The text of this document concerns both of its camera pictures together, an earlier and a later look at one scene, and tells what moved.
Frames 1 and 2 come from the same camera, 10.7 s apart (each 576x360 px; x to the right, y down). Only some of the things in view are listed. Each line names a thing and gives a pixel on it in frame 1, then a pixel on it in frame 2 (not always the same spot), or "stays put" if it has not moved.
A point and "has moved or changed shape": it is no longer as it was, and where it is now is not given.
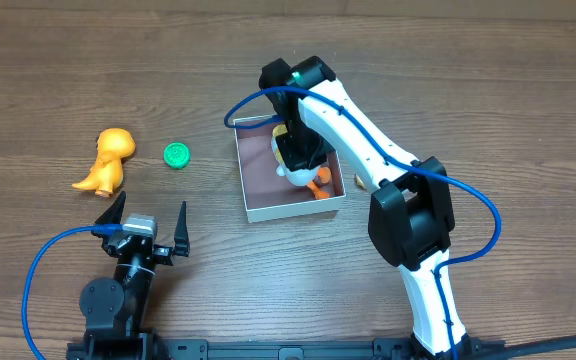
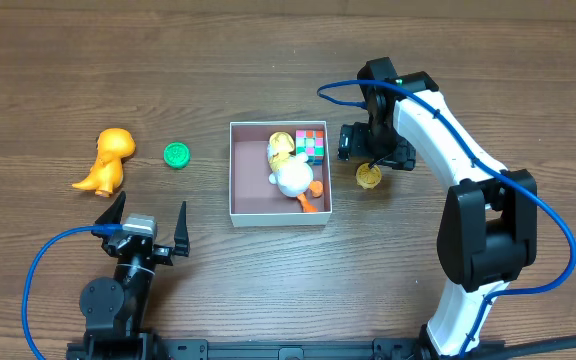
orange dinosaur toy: [114, 144] stays put
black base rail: [258, 349] stays put
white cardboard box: [269, 196] has moved or changed shape
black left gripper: [147, 250] stays put
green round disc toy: [177, 155] stays put
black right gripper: [294, 159] -> [350, 142]
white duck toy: [314, 177] has moved or changed shape
